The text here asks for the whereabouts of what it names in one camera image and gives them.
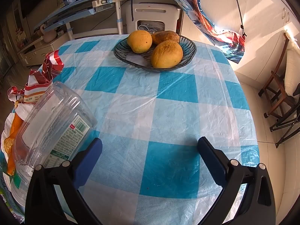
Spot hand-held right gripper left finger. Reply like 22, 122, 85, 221
25, 137, 104, 225

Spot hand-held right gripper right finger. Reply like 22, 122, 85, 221
197, 136, 276, 225

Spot clear plastic bottle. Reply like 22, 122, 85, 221
13, 81, 98, 188

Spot red striped white plastic bag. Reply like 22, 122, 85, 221
0, 50, 65, 223

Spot blue white checkered tablecloth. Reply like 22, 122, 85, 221
0, 34, 260, 225

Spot black folding chair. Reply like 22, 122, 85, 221
269, 103, 300, 149

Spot brown wooden chair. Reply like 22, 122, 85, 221
258, 32, 300, 122

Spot white television cabinet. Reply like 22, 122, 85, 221
17, 31, 71, 66

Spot dark glass fruit bowl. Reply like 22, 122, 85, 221
113, 34, 197, 72

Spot white cushion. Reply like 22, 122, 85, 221
284, 39, 300, 96

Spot smooth yellow mango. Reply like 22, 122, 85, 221
127, 30, 153, 54

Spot pink kettlebell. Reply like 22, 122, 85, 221
40, 25, 57, 43

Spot colourful printed cloth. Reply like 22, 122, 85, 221
168, 0, 246, 64

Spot blue adjustable study desk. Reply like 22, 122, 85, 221
33, 0, 133, 40

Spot black strap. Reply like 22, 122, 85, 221
230, 0, 248, 38

